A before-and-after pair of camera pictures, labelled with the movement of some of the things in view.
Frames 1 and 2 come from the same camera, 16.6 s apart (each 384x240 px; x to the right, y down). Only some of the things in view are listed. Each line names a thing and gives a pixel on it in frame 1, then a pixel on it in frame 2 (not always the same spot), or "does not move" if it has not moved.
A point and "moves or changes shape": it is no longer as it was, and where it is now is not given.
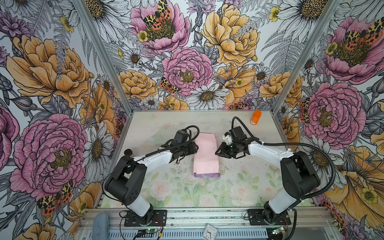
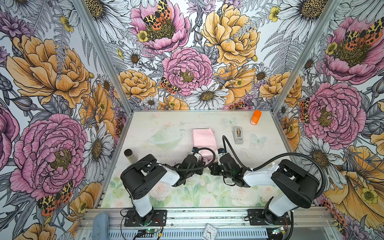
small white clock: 210,232 does not move
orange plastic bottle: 255,117 does not move
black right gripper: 223,152 to 214,171
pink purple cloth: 206,163 moves or changes shape
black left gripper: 193,150 to 201,166
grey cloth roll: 100,230 does not move
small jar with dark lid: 128,152 does not move
